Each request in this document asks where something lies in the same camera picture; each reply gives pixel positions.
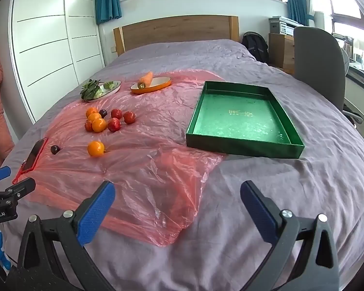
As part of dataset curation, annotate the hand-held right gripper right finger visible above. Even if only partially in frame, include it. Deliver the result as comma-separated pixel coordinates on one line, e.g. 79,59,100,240
240,181,342,291

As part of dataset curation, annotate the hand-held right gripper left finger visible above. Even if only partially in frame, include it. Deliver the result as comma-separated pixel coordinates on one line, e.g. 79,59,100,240
6,181,116,291

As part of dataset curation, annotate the green tray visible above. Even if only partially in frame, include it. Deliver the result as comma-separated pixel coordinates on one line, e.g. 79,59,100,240
186,81,305,159

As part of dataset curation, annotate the phone in red case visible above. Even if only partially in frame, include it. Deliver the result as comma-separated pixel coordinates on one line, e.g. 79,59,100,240
12,137,49,184

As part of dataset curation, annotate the pink plastic sheet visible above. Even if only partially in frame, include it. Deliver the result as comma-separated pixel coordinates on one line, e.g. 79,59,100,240
12,69,228,247

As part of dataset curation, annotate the dark green leafy vegetable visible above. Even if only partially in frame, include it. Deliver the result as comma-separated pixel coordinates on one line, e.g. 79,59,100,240
81,79,104,100

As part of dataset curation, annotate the white plate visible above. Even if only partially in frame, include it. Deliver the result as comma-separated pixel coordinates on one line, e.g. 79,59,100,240
81,80,122,101

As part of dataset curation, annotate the carrot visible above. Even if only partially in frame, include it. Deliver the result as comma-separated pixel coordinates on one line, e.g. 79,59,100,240
137,71,154,89

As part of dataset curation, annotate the orange oval dish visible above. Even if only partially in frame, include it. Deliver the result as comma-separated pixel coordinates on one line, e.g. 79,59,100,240
130,77,172,95

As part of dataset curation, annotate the white wardrobe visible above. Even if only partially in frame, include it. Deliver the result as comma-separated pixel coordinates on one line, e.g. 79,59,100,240
10,0,105,122

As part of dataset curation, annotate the grey office chair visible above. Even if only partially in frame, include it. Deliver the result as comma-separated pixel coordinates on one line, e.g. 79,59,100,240
293,26,364,125

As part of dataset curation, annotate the wooden nightstand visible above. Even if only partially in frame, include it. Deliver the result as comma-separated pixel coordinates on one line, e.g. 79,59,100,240
268,33,296,74

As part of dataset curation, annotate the black backpack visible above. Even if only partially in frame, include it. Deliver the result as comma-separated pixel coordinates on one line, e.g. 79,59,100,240
241,32,270,64

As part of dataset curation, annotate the white desk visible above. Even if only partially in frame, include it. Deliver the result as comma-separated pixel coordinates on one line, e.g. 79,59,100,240
346,62,364,113

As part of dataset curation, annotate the grey printer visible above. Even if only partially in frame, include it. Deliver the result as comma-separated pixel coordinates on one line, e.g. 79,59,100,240
268,16,305,35

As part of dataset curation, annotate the wooden headboard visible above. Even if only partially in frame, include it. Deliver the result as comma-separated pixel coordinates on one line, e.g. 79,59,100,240
113,15,240,57

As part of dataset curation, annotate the teal curtain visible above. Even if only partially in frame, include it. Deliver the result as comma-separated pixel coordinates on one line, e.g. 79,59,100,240
283,0,314,26
95,0,122,25

